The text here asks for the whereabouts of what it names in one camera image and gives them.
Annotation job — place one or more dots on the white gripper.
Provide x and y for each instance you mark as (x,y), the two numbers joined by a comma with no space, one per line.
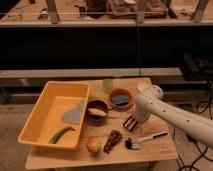
(138,117)

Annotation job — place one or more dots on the striped black red eraser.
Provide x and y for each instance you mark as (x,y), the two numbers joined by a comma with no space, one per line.
(130,123)

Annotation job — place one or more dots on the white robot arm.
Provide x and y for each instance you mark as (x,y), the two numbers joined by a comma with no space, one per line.
(148,101)

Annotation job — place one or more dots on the teal sponge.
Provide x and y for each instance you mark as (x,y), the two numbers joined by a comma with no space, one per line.
(120,99)

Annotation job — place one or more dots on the terracotta orange bowl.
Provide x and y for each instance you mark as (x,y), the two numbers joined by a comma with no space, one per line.
(121,91)

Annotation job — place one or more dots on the dark brown bowl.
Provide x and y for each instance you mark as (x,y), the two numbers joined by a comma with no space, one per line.
(100,105)

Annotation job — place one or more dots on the light green cup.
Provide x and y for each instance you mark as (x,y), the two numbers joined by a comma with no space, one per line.
(107,85)

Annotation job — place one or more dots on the yellow food piece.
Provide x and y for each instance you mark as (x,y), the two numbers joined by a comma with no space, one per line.
(96,111)

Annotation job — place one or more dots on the red yellow apple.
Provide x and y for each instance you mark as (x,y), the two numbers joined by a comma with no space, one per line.
(93,145)

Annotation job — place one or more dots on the grey blue cloth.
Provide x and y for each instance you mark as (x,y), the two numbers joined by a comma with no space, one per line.
(74,115)

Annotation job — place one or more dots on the yellow plastic bin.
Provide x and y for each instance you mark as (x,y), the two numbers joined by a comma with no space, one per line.
(44,120)

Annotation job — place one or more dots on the green pepper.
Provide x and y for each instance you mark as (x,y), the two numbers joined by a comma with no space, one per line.
(54,139)

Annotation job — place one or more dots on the white handled black brush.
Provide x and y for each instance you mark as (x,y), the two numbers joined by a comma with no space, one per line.
(135,143)

